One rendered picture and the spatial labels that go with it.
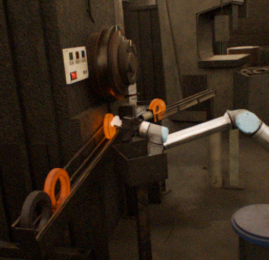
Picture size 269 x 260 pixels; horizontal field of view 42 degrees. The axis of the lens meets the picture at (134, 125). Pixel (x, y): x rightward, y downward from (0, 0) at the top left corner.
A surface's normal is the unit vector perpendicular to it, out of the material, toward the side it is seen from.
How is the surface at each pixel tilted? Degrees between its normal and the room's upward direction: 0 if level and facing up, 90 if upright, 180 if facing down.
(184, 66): 90
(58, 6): 90
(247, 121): 81
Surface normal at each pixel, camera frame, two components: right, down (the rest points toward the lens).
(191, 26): -0.48, 0.26
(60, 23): 0.96, 0.00
